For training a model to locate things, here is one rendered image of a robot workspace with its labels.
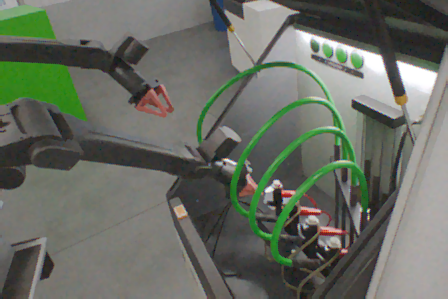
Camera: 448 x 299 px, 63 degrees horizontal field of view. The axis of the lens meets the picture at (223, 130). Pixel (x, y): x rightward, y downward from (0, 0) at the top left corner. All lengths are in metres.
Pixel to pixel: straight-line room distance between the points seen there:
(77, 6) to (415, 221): 6.85
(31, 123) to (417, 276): 0.63
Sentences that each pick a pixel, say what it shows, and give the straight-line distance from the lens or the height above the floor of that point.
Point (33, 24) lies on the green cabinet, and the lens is 3.92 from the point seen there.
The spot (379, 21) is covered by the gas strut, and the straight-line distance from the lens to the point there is 0.53.
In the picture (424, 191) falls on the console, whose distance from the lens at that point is 0.65.
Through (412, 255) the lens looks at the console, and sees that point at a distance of 0.70.
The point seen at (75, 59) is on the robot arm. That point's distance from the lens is 0.98.
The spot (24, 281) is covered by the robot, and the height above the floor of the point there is 1.04.
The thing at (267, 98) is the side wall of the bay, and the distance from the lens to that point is 1.25.
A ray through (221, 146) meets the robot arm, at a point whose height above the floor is 1.29.
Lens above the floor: 1.73
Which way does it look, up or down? 29 degrees down
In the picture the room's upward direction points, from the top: 10 degrees counter-clockwise
